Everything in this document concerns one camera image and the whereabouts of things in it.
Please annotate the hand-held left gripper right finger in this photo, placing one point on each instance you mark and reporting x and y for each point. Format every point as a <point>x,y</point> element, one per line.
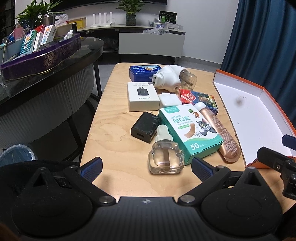
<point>201,167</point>

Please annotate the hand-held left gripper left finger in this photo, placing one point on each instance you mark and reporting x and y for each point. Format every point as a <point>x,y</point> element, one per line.
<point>92,167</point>

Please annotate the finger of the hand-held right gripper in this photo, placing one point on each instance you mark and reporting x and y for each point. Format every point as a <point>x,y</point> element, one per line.
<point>270,156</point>
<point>289,141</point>

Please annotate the clear glass refill bottle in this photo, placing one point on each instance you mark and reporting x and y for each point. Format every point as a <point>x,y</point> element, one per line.
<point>165,157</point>

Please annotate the rose gold cosmetic tube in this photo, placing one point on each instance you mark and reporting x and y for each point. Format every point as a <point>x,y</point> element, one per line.
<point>225,136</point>

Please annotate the green white bandage box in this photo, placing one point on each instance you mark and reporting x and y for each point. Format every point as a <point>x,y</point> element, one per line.
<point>185,129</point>

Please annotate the orange white cardboard box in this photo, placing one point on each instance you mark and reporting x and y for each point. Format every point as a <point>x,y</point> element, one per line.
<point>249,115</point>

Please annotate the black charger plug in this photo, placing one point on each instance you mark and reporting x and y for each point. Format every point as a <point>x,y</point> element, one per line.
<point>144,128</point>

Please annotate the red blue playing card box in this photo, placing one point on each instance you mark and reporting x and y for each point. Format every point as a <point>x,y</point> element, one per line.
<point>203,98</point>

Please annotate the small white charger plug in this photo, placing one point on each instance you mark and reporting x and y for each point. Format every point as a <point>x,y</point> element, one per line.
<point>168,100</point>

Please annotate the white charger box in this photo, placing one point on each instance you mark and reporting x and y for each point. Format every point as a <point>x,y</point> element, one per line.
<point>142,97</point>

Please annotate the white plug-in mosquito repeller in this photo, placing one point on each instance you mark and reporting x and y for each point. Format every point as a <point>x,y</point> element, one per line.
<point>168,77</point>

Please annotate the blue tin box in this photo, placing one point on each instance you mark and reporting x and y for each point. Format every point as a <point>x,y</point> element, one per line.
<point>143,71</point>

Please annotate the trash bin with blue bag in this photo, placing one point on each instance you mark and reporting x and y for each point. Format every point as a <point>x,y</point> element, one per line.
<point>16,155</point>

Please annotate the black round table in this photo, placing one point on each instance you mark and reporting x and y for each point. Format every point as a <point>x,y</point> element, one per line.
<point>46,99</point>

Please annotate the blue curtain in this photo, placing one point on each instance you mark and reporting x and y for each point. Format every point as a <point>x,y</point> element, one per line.
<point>259,34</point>

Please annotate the purple patterned tray box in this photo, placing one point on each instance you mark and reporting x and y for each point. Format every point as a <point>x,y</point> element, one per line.
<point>41,61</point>

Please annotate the white dropper bottle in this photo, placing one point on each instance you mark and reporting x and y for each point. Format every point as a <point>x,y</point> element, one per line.
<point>68,36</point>

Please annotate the white media console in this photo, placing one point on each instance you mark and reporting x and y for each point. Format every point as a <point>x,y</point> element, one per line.
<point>148,44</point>

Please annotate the row of small cartons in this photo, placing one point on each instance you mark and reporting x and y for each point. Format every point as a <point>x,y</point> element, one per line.
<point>29,42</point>

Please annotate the beige cardboard box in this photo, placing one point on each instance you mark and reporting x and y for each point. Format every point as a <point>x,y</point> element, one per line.
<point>63,29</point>

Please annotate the clear plastic bags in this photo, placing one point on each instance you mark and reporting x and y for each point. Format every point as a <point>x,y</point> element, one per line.
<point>153,31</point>

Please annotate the yellow box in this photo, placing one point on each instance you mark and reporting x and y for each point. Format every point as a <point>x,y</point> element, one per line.
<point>78,23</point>

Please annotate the pile of small packages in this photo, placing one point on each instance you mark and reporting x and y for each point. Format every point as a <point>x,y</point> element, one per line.
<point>166,26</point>

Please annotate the white router with antennas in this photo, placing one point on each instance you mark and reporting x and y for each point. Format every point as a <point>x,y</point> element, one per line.
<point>103,20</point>

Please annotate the white plastic bag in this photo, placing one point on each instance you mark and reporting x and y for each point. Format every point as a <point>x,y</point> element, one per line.
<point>61,20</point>

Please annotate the stainless steel cup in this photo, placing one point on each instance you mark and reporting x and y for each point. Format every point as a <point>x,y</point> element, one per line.
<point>48,19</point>

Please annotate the green black box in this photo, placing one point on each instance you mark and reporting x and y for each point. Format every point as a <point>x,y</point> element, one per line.
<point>167,16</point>

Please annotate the green plant in glass vase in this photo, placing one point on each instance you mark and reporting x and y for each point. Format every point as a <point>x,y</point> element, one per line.
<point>131,14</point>

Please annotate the black television screen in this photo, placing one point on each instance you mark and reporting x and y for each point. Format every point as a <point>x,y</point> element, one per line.
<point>92,2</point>

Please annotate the large leafy green plant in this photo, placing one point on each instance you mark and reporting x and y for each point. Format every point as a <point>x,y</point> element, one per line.
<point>34,11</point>

